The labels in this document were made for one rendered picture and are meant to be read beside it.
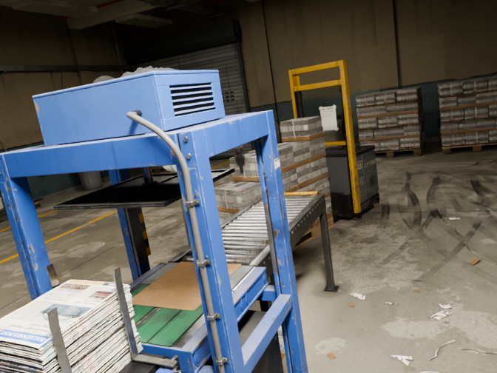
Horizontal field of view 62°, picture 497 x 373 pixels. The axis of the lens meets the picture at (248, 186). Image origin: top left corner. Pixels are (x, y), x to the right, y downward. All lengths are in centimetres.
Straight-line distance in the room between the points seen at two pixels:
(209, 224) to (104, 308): 44
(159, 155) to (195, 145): 14
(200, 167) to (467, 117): 763
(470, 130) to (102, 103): 767
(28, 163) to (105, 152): 39
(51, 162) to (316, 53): 937
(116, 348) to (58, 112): 90
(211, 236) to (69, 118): 75
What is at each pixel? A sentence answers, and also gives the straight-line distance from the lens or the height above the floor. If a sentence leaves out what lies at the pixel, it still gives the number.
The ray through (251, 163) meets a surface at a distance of 392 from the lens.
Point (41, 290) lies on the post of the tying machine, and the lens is 199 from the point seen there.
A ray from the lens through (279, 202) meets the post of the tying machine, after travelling 186.
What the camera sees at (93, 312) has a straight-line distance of 144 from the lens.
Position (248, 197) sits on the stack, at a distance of 377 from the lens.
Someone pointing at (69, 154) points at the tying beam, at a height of 152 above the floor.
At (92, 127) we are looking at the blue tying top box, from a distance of 166.
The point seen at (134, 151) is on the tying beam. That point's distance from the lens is 140.
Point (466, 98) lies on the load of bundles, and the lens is 862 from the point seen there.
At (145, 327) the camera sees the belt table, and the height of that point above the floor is 80.
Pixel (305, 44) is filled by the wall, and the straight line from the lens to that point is 1075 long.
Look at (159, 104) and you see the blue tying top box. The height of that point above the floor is 164.
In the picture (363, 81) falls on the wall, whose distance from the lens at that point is 1041.
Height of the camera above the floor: 162
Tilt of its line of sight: 12 degrees down
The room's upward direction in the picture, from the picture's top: 9 degrees counter-clockwise
